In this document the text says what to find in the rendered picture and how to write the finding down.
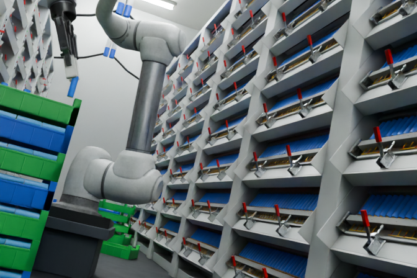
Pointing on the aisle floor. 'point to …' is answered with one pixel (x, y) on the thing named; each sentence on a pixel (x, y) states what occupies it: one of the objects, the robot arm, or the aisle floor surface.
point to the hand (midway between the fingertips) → (71, 67)
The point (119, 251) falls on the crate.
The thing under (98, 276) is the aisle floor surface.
